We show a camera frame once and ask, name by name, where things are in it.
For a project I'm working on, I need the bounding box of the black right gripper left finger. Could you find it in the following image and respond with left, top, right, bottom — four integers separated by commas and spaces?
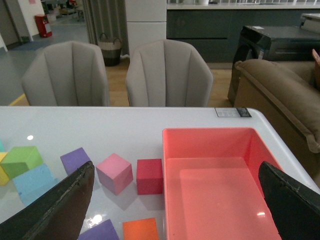
0, 161, 95, 240

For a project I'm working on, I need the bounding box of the dark grey kitchen counter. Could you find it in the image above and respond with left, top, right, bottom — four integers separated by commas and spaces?
166, 0, 320, 63

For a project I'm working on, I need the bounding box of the orange foam cube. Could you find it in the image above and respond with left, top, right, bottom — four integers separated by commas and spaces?
122, 217, 159, 240

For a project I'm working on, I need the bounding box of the yellow foam cube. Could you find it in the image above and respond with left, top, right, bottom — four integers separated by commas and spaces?
0, 152, 10, 186

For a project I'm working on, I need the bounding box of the green foam cube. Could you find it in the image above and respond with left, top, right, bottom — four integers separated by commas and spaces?
0, 146, 44, 179

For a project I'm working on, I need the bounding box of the red box in background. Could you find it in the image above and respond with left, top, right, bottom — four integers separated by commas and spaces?
34, 14, 53, 38

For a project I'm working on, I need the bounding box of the teal plastic tray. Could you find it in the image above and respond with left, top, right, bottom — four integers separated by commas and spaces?
0, 141, 5, 152

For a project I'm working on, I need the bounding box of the grey upholstered chair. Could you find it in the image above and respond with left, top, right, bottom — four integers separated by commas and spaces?
126, 39, 214, 107
22, 41, 111, 107

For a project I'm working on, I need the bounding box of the purple foam cube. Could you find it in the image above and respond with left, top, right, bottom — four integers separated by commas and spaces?
60, 147, 91, 175
78, 219, 120, 240

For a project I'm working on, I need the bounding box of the grey curtain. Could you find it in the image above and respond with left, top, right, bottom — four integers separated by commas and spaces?
82, 0, 129, 55

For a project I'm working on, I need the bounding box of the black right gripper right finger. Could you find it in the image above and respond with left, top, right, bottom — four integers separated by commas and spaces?
258, 161, 320, 240

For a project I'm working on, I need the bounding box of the right grey upholstered chair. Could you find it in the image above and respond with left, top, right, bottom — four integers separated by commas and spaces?
126, 39, 214, 107

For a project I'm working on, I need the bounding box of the white refrigerator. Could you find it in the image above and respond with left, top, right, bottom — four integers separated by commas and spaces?
125, 0, 167, 56

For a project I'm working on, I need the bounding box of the black washing machine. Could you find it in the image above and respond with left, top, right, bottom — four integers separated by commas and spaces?
227, 25, 320, 105

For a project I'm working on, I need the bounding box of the woven laundry basket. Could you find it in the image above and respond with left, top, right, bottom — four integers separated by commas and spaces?
98, 33, 122, 67

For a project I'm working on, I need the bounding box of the brown sofa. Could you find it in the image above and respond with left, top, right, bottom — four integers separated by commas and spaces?
229, 59, 320, 185

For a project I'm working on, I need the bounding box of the light blue foam cube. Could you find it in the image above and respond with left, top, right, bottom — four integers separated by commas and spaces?
13, 164, 59, 205

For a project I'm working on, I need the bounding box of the red foam cube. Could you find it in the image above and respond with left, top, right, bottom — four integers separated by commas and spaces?
136, 158, 164, 195

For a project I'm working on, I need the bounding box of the pink plastic tray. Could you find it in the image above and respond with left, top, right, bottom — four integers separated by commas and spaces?
162, 127, 280, 240

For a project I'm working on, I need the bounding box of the pink foam cube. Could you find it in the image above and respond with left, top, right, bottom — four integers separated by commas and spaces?
96, 153, 133, 196

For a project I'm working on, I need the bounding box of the white label sticker on table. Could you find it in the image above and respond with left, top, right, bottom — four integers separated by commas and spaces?
214, 107, 252, 118

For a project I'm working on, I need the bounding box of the left grey upholstered chair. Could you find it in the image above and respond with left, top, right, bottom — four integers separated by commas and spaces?
22, 41, 111, 107

